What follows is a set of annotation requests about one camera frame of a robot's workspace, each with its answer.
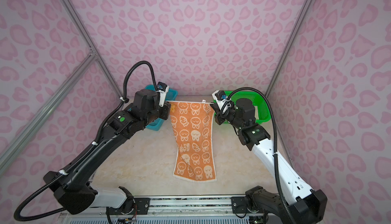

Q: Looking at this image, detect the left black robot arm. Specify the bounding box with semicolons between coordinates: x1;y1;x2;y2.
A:
50;89;171;214

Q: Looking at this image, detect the teal plastic basket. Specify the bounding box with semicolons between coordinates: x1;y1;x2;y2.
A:
126;82;178;131

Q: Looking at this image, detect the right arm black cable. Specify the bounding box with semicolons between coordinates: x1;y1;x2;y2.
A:
221;87;295;224

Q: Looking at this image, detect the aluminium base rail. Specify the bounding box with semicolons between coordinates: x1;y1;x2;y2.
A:
57;189;290;224

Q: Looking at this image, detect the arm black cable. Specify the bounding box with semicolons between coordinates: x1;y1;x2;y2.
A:
221;87;295;224
13;60;159;224

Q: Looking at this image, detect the right corner aluminium post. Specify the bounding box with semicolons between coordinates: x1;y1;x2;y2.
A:
266;0;316;97

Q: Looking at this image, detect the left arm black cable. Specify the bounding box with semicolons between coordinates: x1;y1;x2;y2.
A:
13;60;159;224

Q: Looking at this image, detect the teal yellow hippo towel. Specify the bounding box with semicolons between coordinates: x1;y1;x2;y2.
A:
255;106;259;120

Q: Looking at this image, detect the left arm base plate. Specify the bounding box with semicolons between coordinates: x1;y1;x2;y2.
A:
106;198;151;215

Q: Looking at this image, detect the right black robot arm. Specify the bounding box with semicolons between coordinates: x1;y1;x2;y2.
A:
211;94;327;224

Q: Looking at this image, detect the orange patterned towel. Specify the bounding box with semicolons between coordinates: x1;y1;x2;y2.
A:
170;102;217;182

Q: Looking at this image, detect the left corner aluminium post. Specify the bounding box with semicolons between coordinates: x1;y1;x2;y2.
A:
60;0;122;97

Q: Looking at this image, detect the green plastic basket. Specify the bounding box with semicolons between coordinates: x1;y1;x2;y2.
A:
231;90;271;124

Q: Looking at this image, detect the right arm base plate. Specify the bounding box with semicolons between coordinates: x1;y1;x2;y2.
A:
230;196;267;216

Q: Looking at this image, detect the corner aluminium post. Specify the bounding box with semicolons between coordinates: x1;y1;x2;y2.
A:
266;0;316;97
60;0;122;97

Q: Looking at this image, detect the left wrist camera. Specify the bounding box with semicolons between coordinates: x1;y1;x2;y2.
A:
157;82;169;107

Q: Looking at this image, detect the left diagonal aluminium strut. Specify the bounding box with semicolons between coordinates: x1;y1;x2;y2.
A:
1;52;96;176

